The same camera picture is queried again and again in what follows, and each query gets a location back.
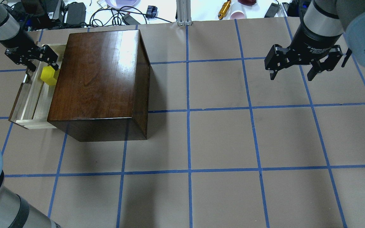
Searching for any dark wooden drawer box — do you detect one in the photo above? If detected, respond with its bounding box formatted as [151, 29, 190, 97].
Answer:
[47, 30, 151, 142]

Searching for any aluminium frame post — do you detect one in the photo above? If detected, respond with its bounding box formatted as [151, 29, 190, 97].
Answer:
[176, 0, 192, 26]

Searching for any yellow block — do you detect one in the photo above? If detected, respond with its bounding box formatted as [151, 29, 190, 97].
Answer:
[40, 66, 60, 86]

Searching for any gold cylinder tool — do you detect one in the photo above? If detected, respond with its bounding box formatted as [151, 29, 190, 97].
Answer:
[217, 0, 231, 20]

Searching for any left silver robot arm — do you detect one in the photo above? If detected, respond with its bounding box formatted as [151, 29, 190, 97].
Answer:
[0, 4, 60, 228]

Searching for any wooden drawer with white handle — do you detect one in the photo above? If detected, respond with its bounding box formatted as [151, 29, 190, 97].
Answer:
[8, 60, 55, 129]

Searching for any black flat power brick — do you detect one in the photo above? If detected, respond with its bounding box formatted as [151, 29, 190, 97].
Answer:
[65, 2, 86, 28]

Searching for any pink cup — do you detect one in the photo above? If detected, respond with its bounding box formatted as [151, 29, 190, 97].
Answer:
[229, 9, 247, 19]

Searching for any small blue device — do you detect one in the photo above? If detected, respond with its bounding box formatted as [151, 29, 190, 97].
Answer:
[145, 5, 158, 19]

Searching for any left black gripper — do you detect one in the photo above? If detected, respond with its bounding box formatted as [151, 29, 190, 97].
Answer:
[0, 30, 59, 72]

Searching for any purple plate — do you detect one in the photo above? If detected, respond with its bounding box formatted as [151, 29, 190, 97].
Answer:
[105, 0, 140, 9]

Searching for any black power adapter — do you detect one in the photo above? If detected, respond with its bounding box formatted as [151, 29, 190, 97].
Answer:
[265, 3, 280, 18]

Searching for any red mango fruit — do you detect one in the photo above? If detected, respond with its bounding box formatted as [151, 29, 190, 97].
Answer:
[237, 0, 257, 6]

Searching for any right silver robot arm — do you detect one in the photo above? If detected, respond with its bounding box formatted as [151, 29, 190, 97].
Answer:
[265, 0, 365, 81]

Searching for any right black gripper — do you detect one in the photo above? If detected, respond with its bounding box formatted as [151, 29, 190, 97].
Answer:
[265, 24, 343, 82]

